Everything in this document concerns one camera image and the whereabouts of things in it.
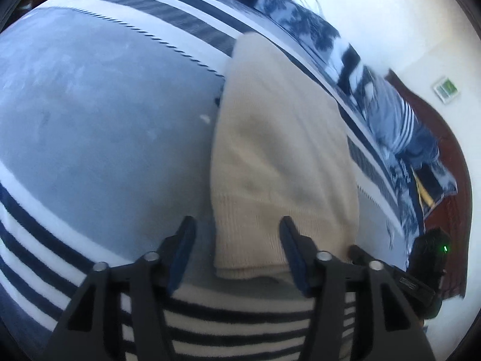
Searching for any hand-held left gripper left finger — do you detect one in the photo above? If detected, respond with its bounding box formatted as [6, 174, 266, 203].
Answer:
[39, 216, 197, 361]

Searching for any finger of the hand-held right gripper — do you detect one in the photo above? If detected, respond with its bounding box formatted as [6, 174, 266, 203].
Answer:
[348, 244, 408, 276]

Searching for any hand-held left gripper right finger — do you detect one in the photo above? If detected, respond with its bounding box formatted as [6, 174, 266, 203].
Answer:
[279, 216, 438, 361]

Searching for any blue patterned pillow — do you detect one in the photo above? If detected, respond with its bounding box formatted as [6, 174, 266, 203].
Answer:
[391, 156, 460, 234]
[220, 0, 341, 51]

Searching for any dark wooden headboard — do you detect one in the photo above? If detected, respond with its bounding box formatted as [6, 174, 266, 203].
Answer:
[385, 68, 474, 299]

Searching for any navy white striped cloth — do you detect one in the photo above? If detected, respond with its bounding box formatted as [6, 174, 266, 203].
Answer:
[361, 66, 440, 166]

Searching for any white wall thermostat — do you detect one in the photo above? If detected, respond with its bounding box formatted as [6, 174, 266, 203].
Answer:
[432, 76, 460, 103]

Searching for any beige knitted sweater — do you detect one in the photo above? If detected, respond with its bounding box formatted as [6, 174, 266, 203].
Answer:
[210, 33, 360, 281]

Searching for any navy striped white blanket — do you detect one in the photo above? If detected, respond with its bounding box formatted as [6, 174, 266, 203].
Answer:
[0, 0, 427, 361]

